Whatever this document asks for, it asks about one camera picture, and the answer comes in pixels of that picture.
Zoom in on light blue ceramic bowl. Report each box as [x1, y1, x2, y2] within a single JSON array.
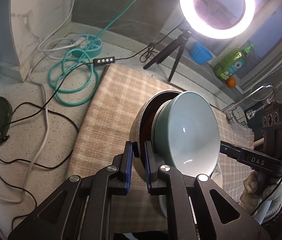
[[152, 91, 220, 177]]

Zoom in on beige plaid cloth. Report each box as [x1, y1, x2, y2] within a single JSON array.
[[68, 64, 256, 233]]

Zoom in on ring light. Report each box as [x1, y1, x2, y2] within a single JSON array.
[[180, 0, 255, 40]]

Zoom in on green dish soap bottle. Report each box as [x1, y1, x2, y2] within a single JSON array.
[[213, 43, 255, 81]]

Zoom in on blue ribbed cup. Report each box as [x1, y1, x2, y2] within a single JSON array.
[[189, 42, 213, 65]]

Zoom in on red steel small bowl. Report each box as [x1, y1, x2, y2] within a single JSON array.
[[139, 89, 181, 153]]

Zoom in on white plate gold leaves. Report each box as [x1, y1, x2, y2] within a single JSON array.
[[159, 165, 229, 225]]

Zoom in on right gloved hand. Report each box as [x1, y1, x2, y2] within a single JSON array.
[[239, 171, 282, 224]]

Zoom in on large steel bowl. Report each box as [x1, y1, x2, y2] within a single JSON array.
[[129, 89, 181, 182]]

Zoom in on orange fruit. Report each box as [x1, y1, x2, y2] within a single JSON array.
[[226, 76, 236, 88]]

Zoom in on teal round power strip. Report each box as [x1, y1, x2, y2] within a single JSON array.
[[70, 34, 103, 58]]

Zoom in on white cable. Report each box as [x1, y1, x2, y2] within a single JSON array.
[[0, 0, 87, 204]]

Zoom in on black knife block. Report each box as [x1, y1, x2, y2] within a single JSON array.
[[245, 107, 263, 141]]

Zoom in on black inline light remote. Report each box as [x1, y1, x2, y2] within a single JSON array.
[[93, 56, 116, 66]]

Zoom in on chrome kitchen faucet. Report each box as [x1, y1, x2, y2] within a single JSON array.
[[221, 83, 277, 124]]

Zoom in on black light cable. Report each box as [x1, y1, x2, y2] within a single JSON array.
[[0, 21, 189, 230]]

